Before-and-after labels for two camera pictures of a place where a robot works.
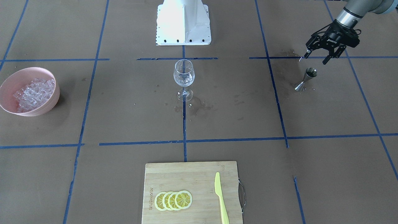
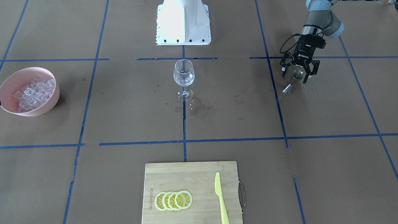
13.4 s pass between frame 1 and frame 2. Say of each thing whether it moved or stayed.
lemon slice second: stayed
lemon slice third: stayed
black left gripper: moved
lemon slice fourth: stayed
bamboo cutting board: stayed
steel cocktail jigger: moved
